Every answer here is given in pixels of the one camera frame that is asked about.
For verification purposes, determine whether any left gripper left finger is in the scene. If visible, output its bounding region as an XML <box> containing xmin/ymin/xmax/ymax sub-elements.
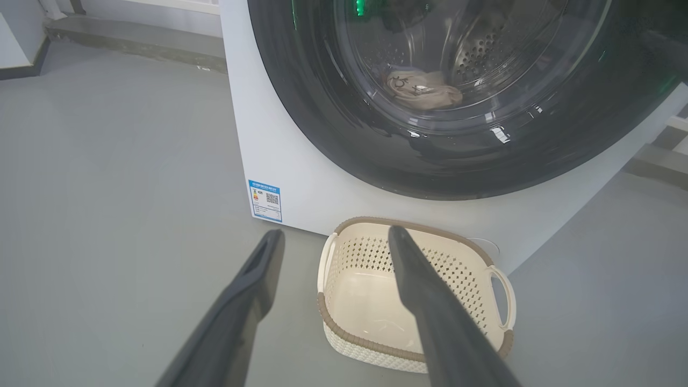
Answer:
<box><xmin>156</xmin><ymin>230</ymin><xmax>286</xmax><ymax>387</ymax></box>

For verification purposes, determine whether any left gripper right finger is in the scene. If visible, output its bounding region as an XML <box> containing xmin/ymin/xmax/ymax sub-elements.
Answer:
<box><xmin>388</xmin><ymin>225</ymin><xmax>522</xmax><ymax>387</ymax></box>

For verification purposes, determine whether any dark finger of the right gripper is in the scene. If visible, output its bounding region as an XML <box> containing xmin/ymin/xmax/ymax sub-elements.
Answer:
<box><xmin>640</xmin><ymin>30</ymin><xmax>688</xmax><ymax>84</ymax></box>

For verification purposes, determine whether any black round washer door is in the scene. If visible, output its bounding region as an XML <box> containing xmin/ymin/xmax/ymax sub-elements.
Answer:
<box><xmin>247</xmin><ymin>0</ymin><xmax>688</xmax><ymax>201</ymax></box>

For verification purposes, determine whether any cream printed garment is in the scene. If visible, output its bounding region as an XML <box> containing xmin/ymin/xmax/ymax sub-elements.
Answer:
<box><xmin>386</xmin><ymin>69</ymin><xmax>464</xmax><ymax>112</ymax></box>

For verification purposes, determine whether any cream perforated laundry basket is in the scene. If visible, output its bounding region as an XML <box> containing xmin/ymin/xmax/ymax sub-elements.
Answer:
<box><xmin>317</xmin><ymin>217</ymin><xmax>517</xmax><ymax>374</ymax></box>

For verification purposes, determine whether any white washing machine body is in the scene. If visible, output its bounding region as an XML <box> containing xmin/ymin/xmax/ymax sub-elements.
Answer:
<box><xmin>219</xmin><ymin>0</ymin><xmax>688</xmax><ymax>276</ymax></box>

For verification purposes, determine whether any round white drain cover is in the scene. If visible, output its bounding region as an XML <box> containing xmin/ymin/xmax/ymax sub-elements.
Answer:
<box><xmin>467</xmin><ymin>238</ymin><xmax>500</xmax><ymax>259</ymax></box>

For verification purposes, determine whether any blue energy label sticker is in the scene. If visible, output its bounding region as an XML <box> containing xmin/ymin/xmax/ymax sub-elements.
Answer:
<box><xmin>248</xmin><ymin>180</ymin><xmax>282</xmax><ymax>223</ymax></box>

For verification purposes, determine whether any steel perforated washer drum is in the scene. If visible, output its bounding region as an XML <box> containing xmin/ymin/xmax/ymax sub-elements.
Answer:
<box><xmin>349</xmin><ymin>0</ymin><xmax>608</xmax><ymax>135</ymax></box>

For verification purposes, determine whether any white metal frame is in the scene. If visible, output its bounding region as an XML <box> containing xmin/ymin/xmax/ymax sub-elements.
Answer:
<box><xmin>664</xmin><ymin>102</ymin><xmax>688</xmax><ymax>156</ymax></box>

